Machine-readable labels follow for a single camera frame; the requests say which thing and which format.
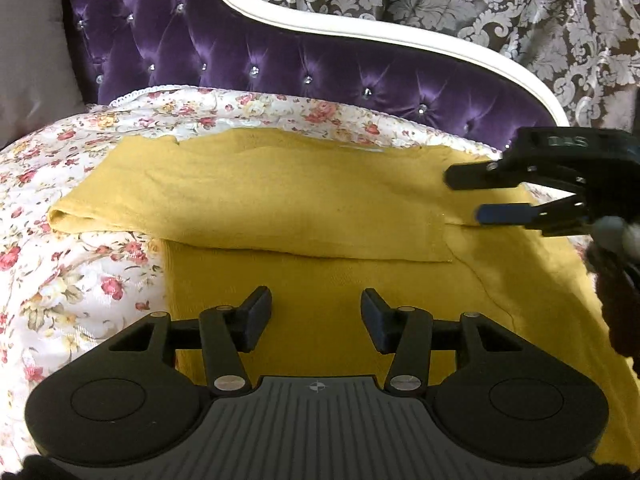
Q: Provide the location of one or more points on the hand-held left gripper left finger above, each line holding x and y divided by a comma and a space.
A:
258, 316

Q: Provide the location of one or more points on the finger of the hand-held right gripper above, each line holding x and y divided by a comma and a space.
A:
502, 213
470, 177

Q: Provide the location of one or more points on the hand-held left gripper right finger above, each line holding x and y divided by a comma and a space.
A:
377, 321

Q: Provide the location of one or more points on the yellow knit garment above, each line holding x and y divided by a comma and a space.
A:
310, 200

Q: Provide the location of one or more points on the person's right forearm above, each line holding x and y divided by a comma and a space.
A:
620, 300

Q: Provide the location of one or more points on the brown damask curtain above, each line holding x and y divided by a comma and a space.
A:
500, 5

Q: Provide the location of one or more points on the floral quilted blanket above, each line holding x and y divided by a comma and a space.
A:
75, 240

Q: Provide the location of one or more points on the purple tufted sofa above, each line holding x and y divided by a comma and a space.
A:
225, 40

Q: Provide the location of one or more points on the grey cushion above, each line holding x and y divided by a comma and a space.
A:
30, 50

